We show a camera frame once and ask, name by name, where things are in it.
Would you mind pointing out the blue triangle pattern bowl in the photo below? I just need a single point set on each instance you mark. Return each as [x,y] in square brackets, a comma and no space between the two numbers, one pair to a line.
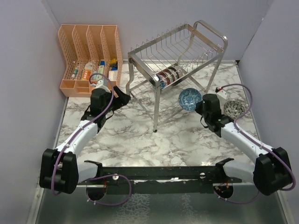
[163,83]

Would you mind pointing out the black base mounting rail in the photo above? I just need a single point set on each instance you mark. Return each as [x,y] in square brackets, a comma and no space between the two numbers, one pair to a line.
[143,180]

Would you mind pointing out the red diamond pattern bowl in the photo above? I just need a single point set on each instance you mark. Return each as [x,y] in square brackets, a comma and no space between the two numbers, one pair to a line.
[163,75]

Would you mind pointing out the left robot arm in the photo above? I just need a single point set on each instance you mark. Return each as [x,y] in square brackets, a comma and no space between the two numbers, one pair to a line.
[72,149]

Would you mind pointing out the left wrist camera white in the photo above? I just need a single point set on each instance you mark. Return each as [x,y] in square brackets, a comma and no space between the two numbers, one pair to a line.
[102,83]

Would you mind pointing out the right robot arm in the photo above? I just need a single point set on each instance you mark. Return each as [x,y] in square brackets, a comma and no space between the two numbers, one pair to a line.
[270,171]

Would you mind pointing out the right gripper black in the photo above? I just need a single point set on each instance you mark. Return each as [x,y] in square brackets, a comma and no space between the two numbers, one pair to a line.
[199,108]

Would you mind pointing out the blue floral bowl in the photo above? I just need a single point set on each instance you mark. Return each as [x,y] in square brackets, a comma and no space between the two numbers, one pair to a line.
[189,98]

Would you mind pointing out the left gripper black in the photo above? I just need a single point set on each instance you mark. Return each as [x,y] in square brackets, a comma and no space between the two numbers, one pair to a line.
[122,99]

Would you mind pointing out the pink dotted pattern bowl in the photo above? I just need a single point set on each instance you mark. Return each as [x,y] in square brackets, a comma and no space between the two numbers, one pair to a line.
[169,77]

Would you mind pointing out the brown geometric pattern bowl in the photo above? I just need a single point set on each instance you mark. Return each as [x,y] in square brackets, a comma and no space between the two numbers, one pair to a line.
[176,72]

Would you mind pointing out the stainless steel dish rack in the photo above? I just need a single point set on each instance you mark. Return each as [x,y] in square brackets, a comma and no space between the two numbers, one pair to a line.
[195,50]

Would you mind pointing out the white glue tube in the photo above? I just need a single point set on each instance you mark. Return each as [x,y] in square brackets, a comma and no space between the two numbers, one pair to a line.
[75,72]

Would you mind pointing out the green white box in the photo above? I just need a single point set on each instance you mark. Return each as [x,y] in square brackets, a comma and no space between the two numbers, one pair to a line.
[101,67]

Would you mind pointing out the orange plastic file organizer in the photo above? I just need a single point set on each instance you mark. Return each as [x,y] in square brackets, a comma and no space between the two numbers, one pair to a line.
[83,43]

